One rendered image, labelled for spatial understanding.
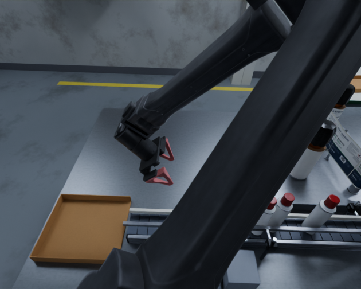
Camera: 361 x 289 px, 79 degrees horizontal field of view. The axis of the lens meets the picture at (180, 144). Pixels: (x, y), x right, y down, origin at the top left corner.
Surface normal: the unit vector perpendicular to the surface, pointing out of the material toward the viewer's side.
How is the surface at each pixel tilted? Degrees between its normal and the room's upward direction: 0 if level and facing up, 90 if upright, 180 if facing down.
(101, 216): 0
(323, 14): 55
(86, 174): 0
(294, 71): 49
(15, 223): 0
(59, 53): 90
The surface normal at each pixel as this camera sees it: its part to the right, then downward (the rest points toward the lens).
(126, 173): 0.02, -0.73
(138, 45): -0.03, 0.68
